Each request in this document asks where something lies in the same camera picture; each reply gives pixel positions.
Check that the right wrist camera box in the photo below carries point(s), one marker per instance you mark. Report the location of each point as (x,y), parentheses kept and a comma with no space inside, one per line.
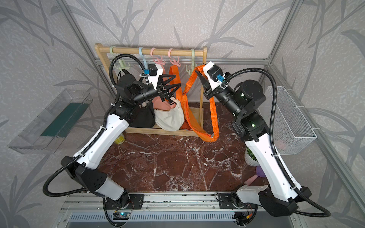
(215,75)

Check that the dark orange crossbody bag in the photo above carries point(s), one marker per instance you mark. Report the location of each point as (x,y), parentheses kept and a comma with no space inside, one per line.
(175,71)

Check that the green hook left end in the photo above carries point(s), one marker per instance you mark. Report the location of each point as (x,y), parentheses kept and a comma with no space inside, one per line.
(122,64)

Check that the pink crossbody bag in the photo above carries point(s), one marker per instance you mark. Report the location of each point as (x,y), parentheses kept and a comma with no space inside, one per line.
(158,104)

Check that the cream white crossbody bag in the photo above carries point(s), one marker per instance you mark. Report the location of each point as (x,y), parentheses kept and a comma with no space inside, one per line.
(170,120)

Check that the pink hook right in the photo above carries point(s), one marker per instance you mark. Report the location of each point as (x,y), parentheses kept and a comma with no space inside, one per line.
(173,61)

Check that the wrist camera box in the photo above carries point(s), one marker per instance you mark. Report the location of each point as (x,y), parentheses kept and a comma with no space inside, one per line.
(215,75)
(155,70)

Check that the black crossbody bag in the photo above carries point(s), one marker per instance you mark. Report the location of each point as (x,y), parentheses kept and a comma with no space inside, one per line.
(142,116)

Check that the pink hook left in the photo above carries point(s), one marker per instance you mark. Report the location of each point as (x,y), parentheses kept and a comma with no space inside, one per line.
(158,60)

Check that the potted artificial flower plant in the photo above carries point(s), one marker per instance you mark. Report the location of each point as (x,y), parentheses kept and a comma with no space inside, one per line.
(250,158)

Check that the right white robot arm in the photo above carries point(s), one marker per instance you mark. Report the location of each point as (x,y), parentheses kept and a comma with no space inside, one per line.
(283,195)

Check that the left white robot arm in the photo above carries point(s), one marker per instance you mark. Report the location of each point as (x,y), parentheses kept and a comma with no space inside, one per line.
(83,166)

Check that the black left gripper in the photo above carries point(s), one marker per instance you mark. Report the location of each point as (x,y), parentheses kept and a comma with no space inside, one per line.
(162,92)

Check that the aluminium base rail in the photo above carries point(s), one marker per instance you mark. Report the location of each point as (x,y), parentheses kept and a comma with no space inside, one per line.
(85,208)

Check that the pink hook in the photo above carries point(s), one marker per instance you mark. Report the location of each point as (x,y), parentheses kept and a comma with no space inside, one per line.
(158,60)
(173,61)

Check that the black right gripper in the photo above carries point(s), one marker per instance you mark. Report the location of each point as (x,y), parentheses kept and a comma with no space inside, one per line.
(207,88)

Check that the white wire mesh basket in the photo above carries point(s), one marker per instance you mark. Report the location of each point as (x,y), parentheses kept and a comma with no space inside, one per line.
(292,132)

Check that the clear acrylic wall shelf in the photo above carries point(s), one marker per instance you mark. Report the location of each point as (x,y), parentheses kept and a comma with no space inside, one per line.
(48,130)

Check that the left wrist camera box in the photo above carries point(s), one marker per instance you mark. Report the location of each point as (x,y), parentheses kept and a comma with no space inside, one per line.
(155,70)

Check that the light blue hook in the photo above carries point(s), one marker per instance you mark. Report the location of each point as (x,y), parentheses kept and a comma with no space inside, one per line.
(140,51)

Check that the green hook end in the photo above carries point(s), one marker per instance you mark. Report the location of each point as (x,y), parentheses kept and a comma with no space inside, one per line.
(122,64)
(190,69)

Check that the bright orange crossbody bag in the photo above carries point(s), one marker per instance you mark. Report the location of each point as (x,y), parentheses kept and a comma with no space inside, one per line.
(189,116)

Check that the green hook right end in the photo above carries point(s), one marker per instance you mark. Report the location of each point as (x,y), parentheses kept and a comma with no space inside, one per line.
(190,69)

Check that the purple pink toy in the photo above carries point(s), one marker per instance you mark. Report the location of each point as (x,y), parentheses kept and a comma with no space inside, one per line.
(259,173)

